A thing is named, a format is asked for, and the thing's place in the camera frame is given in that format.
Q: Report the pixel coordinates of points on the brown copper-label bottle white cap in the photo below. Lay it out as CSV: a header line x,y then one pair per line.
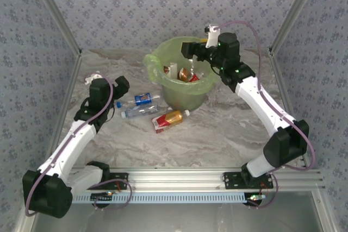
x,y
183,74

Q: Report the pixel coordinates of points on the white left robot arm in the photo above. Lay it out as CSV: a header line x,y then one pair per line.
x,y
68,150

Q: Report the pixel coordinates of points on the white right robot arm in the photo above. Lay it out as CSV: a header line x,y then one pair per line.
x,y
266,109

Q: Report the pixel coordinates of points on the green plastic bin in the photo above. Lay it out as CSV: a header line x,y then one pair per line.
x,y
159,61

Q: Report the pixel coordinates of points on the grey plastic bin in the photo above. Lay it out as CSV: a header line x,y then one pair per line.
x,y
182,103

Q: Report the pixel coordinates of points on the blue-label cola bottle blue cap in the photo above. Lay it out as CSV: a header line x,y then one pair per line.
x,y
142,99

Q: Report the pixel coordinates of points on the clear water bottle white cap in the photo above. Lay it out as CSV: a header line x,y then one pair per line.
x,y
141,111

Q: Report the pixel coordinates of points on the red gold label bottle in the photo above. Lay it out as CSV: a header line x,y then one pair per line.
x,y
167,120

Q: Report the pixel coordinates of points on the left base circuit board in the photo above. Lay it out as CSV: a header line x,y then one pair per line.
x,y
102,197

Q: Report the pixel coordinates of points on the base circuit board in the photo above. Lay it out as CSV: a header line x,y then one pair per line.
x,y
102,197
255,198

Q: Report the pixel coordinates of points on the right base circuit board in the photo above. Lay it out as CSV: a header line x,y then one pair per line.
x,y
255,198

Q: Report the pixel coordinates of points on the aluminium frame post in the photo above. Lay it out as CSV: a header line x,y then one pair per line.
x,y
293,12
57,14

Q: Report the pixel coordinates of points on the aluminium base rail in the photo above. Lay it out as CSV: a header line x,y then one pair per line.
x,y
176,179

